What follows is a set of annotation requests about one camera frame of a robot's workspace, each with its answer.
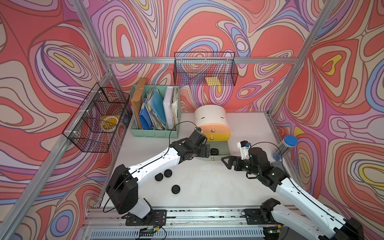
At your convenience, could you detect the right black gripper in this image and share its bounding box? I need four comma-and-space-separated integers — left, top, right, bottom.
222, 155, 260, 176

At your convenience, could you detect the yellow drawer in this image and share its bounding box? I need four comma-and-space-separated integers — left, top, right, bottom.
207, 133, 231, 142

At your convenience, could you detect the green bottom drawer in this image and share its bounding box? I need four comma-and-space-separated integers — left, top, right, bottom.
197, 142, 231, 162

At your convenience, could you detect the white three-drawer cabinet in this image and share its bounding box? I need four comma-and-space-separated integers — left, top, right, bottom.
194, 105, 230, 128

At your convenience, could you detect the black oblong earphone case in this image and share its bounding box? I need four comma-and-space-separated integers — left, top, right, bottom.
210, 148, 219, 156

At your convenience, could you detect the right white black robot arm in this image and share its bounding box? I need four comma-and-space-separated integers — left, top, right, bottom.
222, 146, 365, 240

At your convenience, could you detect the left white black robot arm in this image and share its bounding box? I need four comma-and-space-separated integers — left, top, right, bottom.
106, 128, 210, 219

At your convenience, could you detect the green file organizer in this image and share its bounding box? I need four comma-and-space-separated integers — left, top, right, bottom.
131, 85, 182, 139

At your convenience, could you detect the white binder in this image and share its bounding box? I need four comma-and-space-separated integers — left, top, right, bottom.
163, 86, 174, 130

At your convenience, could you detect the blue-capped clear tube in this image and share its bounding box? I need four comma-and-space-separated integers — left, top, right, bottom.
272, 135, 299, 161

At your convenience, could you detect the blue folder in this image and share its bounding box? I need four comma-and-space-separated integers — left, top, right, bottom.
139, 103, 153, 130

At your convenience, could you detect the yellow sticky note pad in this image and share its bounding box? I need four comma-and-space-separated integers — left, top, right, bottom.
205, 77, 222, 86

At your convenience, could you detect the teal folder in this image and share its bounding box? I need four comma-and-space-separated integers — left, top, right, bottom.
148, 88, 167, 130

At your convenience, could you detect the brown folder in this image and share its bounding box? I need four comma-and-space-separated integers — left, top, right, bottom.
131, 78, 146, 129

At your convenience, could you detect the yellow tape roll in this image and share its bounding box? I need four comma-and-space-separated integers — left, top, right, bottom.
100, 116, 120, 133

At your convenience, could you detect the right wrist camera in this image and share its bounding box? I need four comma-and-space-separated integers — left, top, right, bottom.
237, 141, 251, 160

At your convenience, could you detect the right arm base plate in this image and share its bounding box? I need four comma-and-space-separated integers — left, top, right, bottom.
242, 208, 280, 226

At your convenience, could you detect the rear black wire basket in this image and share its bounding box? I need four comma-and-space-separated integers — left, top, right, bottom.
174, 51, 239, 87

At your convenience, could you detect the black wire basket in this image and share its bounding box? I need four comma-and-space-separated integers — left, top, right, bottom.
174, 51, 239, 87
62, 83, 132, 153

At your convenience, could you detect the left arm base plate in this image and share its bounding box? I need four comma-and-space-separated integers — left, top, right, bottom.
125, 210, 168, 227

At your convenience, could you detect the left black wire basket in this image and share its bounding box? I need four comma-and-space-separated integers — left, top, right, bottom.
62, 83, 132, 153

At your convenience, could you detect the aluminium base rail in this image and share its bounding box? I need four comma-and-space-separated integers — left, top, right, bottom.
77, 202, 306, 240

